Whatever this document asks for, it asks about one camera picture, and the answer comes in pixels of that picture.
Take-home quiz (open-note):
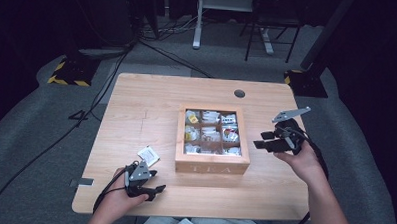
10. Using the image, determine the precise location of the group of tea packets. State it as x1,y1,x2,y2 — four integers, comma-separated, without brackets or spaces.
183,110,245,157

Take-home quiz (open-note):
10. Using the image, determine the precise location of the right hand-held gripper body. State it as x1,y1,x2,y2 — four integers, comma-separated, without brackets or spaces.
270,105,312,156

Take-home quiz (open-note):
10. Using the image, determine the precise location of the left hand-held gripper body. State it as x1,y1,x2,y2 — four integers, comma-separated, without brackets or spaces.
122,159,153,198

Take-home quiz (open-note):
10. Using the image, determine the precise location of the hand-held gripper cable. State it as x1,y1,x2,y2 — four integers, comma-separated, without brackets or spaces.
92,158,141,215
291,126,331,224

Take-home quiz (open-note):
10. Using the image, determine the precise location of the grey table edge bracket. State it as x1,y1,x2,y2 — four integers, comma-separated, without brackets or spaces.
69,177,95,189

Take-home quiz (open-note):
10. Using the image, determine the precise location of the black stand with striped base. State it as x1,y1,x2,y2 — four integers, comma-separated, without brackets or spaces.
46,0,138,90

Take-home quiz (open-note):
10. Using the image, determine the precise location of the slanted black stand with base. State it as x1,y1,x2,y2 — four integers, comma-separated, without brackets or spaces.
282,0,358,99

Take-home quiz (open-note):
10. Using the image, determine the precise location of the black chair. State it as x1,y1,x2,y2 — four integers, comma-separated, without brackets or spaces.
237,0,306,65

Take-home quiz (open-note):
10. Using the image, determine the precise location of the white tea bag sachet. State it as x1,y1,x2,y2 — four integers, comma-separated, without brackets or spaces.
137,145,161,169

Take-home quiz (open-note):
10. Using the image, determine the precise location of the person's left hand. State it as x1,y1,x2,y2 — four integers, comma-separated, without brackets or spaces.
97,167,150,221

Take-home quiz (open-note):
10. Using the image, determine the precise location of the wooden tea box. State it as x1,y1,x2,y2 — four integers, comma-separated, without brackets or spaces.
173,102,254,177

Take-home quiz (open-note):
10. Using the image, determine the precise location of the white desk frame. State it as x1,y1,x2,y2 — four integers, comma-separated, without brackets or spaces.
192,0,277,56

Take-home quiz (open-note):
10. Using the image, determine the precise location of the person's right hand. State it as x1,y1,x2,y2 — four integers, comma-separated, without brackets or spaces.
272,139,324,185

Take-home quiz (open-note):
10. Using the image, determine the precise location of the left hand-held gripper cable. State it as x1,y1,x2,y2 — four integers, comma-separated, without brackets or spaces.
92,158,141,215

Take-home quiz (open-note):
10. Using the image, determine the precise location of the tangle of floor cables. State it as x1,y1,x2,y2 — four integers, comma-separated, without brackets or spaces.
135,8,204,44

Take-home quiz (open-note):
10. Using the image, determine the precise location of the right hand-held gripper cable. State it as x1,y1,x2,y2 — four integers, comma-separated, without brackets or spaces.
291,126,331,224

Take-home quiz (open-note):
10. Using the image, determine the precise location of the long black floor cable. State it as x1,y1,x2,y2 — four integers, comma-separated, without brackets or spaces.
0,44,133,224

